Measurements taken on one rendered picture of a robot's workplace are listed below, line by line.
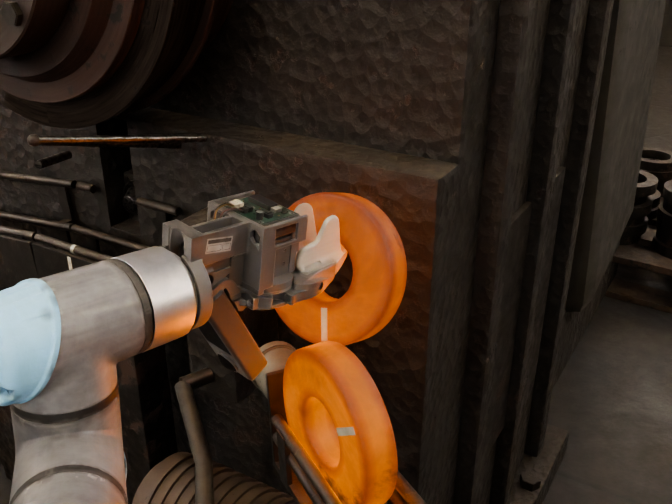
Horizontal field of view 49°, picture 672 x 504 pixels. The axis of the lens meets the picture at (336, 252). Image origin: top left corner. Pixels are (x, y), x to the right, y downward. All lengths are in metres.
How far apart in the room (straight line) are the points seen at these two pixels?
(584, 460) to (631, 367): 0.43
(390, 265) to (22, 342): 0.34
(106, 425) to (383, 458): 0.22
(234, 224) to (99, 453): 0.20
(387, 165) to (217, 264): 0.28
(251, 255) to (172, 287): 0.09
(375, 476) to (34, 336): 0.29
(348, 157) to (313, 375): 0.29
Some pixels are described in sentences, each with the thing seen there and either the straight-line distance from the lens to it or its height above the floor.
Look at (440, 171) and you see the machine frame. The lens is 0.80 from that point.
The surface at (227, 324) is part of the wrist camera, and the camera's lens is 0.63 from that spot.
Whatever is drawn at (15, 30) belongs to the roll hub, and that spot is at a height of 1.01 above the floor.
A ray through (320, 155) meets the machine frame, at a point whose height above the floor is 0.87.
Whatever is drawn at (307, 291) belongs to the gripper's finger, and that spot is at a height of 0.83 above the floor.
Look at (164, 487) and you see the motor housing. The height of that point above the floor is 0.53.
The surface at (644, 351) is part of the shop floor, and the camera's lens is 2.22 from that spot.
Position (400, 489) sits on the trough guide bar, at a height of 0.69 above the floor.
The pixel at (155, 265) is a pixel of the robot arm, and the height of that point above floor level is 0.89.
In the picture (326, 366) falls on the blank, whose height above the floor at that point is 0.78.
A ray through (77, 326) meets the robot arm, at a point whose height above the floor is 0.88.
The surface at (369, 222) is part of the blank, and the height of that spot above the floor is 0.86.
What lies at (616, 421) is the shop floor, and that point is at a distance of 1.93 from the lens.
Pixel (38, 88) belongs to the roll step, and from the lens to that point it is 0.95.
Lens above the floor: 1.14
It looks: 26 degrees down
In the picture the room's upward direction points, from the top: straight up
